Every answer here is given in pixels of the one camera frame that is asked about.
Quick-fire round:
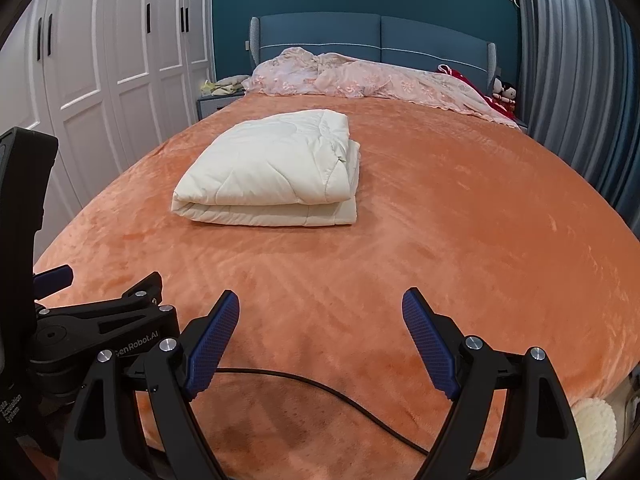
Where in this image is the pale cloth pile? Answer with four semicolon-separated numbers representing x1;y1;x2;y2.
201;75;251;97

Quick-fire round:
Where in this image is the black cable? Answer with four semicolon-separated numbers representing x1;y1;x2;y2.
212;368;431;457

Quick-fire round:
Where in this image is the blue padded headboard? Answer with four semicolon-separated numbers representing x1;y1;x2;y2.
248;14;497;92

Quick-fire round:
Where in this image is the grey curtain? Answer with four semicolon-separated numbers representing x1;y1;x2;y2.
517;0;640;241

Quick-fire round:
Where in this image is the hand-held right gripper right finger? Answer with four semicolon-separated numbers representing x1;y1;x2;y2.
402;287;586;480

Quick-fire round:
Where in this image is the small doll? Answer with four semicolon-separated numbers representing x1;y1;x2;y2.
491;77;518;110

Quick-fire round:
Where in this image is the white fluffy slipper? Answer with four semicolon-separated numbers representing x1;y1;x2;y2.
572;397;617;473

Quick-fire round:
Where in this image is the pink floral quilt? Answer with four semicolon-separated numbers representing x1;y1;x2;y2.
241;46;523;131

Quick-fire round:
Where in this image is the blue nightstand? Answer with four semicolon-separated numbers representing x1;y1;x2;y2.
196;91;246;122

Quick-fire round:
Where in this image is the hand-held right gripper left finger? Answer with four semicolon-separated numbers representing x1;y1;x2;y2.
59;289;240;480

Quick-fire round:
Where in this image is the cream quilted garment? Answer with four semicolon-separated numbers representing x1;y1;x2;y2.
171;108;362;227

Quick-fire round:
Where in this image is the white panelled wardrobe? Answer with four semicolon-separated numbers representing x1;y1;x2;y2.
0;0;213;266

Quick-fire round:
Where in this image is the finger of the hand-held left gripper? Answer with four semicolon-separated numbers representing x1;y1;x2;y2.
34;266;74;303
35;272;166;343

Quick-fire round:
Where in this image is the orange plush blanket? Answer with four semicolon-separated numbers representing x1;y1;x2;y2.
32;91;640;480

